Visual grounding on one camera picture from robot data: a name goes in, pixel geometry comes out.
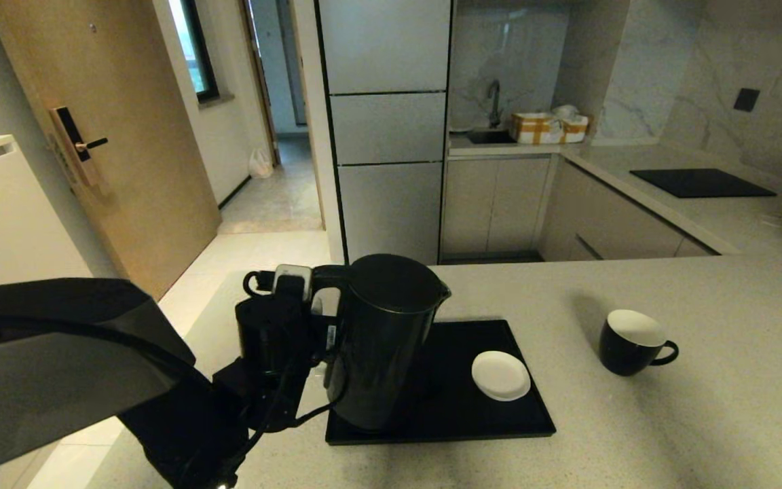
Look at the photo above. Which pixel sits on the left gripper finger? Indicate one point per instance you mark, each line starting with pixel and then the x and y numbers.
pixel 318 309
pixel 335 363

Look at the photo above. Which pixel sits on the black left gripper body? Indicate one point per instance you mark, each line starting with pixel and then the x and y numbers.
pixel 296 339

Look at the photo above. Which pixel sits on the black electric kettle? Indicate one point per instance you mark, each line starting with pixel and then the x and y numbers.
pixel 384 339

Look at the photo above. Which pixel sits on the black mug white inside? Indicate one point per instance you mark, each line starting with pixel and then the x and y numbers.
pixel 628 350

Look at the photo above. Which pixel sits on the black rectangular serving tray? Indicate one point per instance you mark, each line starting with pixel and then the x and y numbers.
pixel 472 421

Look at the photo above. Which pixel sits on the white plastic bag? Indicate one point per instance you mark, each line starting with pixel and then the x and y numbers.
pixel 261 165

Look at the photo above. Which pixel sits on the white round saucer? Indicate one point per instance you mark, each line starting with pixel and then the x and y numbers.
pixel 501 375

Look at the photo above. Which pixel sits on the silver refrigerator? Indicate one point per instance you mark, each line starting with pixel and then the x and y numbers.
pixel 387 136

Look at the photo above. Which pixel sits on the beige kitchen base cabinets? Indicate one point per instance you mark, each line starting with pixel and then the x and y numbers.
pixel 499 204

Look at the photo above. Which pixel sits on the dark kitchen sink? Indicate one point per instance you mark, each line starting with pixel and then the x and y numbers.
pixel 489 137

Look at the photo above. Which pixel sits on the light wooden door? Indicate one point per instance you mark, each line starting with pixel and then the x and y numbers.
pixel 126 136

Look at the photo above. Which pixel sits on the metal sink faucet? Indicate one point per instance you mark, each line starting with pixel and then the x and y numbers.
pixel 495 100

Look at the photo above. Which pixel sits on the cardboard box yellow tape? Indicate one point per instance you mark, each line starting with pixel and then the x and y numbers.
pixel 532 129

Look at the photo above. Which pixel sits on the dark framed window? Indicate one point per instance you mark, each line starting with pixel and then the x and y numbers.
pixel 195 47

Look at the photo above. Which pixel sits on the white tall cabinet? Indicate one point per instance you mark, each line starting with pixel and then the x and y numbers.
pixel 11 217

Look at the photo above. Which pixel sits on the cardboard box with white bag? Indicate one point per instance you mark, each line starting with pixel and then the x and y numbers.
pixel 573 126

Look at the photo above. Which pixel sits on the black induction cooktop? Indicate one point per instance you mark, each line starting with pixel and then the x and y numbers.
pixel 700 183

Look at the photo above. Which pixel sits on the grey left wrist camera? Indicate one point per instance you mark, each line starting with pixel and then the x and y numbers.
pixel 292 280

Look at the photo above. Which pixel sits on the black wall socket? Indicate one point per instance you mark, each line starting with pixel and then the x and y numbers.
pixel 746 100

